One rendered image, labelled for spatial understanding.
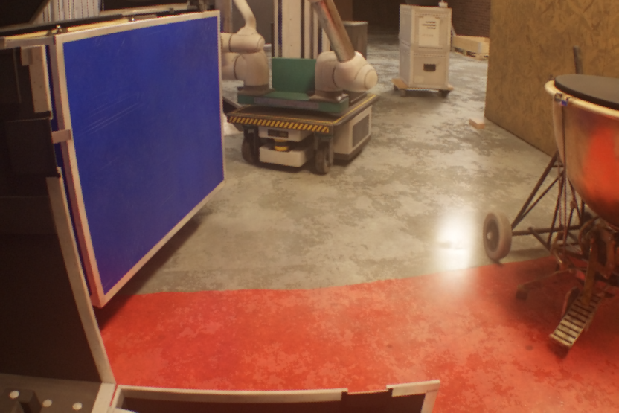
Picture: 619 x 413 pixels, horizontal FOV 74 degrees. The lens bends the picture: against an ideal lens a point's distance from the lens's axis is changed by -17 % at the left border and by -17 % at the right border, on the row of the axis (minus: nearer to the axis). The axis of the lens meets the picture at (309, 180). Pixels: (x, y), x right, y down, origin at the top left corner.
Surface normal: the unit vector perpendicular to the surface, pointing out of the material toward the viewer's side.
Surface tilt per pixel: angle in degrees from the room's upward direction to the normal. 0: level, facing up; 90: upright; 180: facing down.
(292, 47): 90
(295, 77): 90
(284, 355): 0
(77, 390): 0
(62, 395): 0
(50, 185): 90
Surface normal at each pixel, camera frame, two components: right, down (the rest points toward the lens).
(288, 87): -0.40, 0.34
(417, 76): 0.01, 0.37
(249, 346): 0.00, -0.93
